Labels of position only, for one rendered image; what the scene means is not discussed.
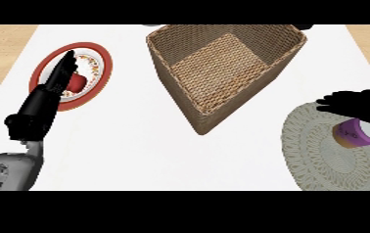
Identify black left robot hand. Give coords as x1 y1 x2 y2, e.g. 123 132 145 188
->
2 49 79 143

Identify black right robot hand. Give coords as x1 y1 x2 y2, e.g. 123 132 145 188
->
315 89 370 124

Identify purple can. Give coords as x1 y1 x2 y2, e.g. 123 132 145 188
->
331 117 370 149

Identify round grey woven placemat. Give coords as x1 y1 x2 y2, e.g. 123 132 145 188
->
279 101 370 191

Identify brown wicker basket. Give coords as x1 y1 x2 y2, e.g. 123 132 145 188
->
144 23 309 136

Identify red apple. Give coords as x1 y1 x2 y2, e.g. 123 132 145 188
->
64 72 88 93

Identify red rimmed floral plate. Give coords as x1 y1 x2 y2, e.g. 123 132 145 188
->
27 41 113 113

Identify dark object at edge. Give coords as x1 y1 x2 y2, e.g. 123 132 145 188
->
290 23 315 31

